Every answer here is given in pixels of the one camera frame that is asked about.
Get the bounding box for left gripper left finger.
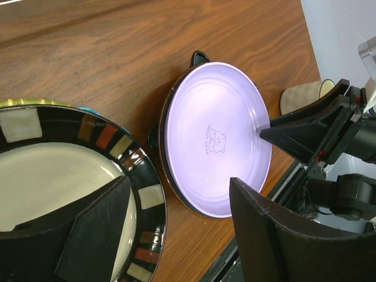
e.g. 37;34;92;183
1;176;130;281

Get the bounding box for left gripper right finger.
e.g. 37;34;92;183
229;177;375;281

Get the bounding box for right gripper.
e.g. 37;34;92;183
260;79;375;167

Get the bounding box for lavender bear plate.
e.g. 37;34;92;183
160;62;272;219

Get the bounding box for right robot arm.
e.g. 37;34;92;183
260;79;375;223

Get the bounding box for beige paper cup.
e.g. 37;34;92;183
280;79;335;115

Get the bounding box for black rimmed cream plate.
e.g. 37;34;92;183
1;105;167;281

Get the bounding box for dark blue branch plate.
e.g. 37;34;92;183
158;62;239;219

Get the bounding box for dark teal bottom dish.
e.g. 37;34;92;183
147;50;210;149

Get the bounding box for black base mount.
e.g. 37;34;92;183
200;207;278;281

